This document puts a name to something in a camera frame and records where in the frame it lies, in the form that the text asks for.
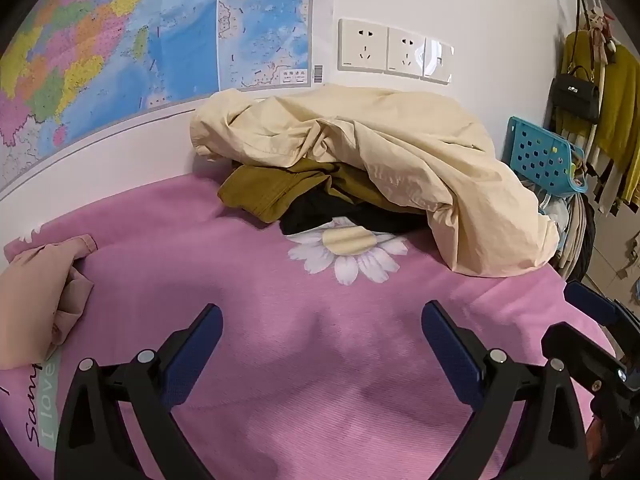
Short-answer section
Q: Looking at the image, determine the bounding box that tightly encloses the black garment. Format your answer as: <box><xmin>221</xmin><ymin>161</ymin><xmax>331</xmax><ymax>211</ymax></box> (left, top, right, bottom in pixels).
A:
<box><xmin>279</xmin><ymin>187</ymin><xmax>431</xmax><ymax>236</ymax></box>

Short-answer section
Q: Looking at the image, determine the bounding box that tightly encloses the colourful wall map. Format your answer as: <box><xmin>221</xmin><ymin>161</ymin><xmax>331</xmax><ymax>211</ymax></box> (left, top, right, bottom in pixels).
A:
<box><xmin>0</xmin><ymin>0</ymin><xmax>331</xmax><ymax>196</ymax></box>

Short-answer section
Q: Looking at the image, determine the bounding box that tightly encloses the cream coat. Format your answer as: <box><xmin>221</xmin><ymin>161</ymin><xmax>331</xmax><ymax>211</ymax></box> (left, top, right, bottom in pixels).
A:
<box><xmin>190</xmin><ymin>85</ymin><xmax>561</xmax><ymax>278</ymax></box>

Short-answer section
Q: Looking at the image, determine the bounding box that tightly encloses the striped hanging garment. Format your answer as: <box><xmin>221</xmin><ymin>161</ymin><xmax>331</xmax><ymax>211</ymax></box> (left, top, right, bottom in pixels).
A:
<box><xmin>585</xmin><ymin>152</ymin><xmax>640</xmax><ymax>216</ymax></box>

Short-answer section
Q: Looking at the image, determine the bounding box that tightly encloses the black handbag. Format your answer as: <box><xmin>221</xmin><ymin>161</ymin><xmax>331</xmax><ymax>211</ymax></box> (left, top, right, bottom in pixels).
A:
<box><xmin>549</xmin><ymin>65</ymin><xmax>601</xmax><ymax>125</ymax></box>

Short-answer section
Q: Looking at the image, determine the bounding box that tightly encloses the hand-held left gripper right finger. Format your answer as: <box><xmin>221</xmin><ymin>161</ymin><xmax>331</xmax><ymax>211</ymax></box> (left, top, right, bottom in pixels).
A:
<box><xmin>421</xmin><ymin>300</ymin><xmax>591</xmax><ymax>480</ymax></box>

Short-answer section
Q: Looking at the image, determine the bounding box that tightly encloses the blue perforated plastic basket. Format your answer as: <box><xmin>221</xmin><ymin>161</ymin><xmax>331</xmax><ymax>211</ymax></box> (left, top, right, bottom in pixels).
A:
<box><xmin>507</xmin><ymin>116</ymin><xmax>590</xmax><ymax>196</ymax></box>

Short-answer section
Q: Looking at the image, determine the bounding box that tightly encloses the olive green garment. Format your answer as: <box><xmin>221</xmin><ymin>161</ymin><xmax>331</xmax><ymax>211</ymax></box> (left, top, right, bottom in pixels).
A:
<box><xmin>218</xmin><ymin>159</ymin><xmax>436</xmax><ymax>224</ymax></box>

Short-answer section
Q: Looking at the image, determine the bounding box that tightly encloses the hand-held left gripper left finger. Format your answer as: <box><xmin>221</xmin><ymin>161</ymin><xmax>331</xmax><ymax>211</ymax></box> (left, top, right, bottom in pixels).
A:
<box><xmin>54</xmin><ymin>303</ymin><xmax>224</xmax><ymax>480</ymax></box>

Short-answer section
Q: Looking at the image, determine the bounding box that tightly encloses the pile of light clothes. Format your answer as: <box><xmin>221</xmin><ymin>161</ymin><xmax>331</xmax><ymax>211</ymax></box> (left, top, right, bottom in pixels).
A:
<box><xmin>539</xmin><ymin>192</ymin><xmax>597</xmax><ymax>281</ymax></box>

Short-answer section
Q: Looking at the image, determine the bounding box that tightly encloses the plush toy pendant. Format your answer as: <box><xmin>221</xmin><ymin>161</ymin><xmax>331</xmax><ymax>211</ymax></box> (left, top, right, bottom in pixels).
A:
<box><xmin>586</xmin><ymin>6</ymin><xmax>620</xmax><ymax>63</ymax></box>

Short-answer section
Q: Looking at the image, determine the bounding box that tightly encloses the peach garment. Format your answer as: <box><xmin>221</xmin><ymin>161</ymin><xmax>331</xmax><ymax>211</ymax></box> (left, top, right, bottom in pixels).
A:
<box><xmin>0</xmin><ymin>234</ymin><xmax>98</xmax><ymax>371</ymax></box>

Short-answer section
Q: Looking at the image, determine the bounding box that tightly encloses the white wall switch panel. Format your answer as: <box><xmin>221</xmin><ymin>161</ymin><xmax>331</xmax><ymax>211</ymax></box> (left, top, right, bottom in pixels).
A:
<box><xmin>421</xmin><ymin>37</ymin><xmax>455</xmax><ymax>83</ymax></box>

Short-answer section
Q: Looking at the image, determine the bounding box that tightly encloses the pink daisy printed blanket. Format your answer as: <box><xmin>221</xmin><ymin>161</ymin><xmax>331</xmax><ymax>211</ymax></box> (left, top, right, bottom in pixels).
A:
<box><xmin>0</xmin><ymin>172</ymin><xmax>626</xmax><ymax>480</ymax></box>

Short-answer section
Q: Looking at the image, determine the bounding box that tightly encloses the white wall socket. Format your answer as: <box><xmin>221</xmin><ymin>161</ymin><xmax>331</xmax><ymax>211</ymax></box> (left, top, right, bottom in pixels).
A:
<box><xmin>386</xmin><ymin>27</ymin><xmax>427</xmax><ymax>78</ymax></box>
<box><xmin>338</xmin><ymin>18</ymin><xmax>389</xmax><ymax>73</ymax></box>

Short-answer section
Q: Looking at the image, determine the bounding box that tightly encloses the yellow sweater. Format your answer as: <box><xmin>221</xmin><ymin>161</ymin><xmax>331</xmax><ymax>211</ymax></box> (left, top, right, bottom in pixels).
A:
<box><xmin>557</xmin><ymin>30</ymin><xmax>640</xmax><ymax>201</ymax></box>

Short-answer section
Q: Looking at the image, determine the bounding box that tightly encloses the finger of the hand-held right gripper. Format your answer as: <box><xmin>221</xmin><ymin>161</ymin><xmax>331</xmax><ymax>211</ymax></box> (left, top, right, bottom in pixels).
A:
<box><xmin>564</xmin><ymin>281</ymin><xmax>621</xmax><ymax>328</ymax></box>
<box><xmin>541</xmin><ymin>324</ymin><xmax>628</xmax><ymax>401</ymax></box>

